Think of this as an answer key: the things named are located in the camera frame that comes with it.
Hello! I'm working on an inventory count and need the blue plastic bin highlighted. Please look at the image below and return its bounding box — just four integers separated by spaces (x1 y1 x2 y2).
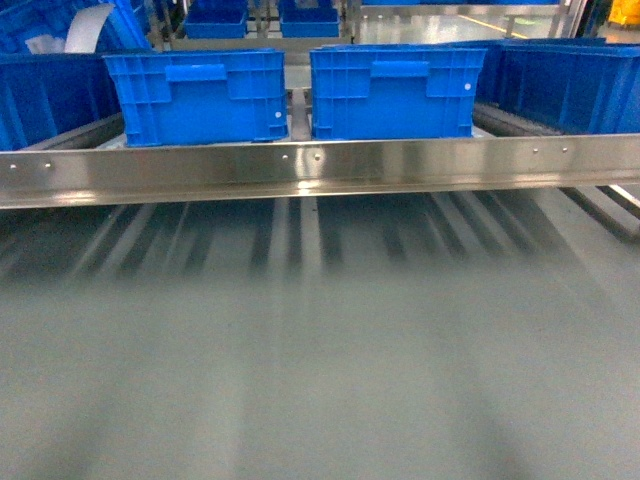
309 44 487 140
104 48 288 147
454 38 639 134
1 54 120 151

